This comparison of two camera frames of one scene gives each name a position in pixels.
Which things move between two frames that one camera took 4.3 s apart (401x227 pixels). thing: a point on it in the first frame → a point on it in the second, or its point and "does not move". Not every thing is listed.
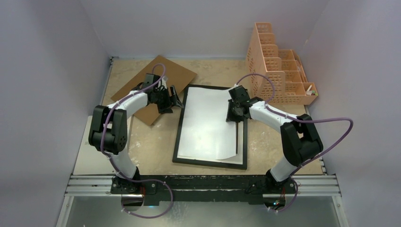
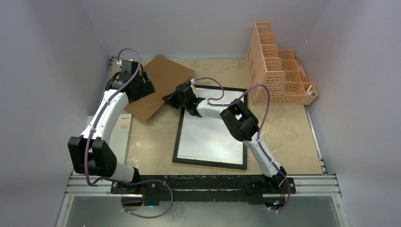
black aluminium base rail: x=220 y=190 does not move
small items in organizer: x=311 y=92 does not move
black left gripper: x=166 y=107 → x=147 y=88
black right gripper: x=234 y=113 → x=173 y=99
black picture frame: x=245 y=135 does not move
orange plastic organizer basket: x=284 y=66 does not move
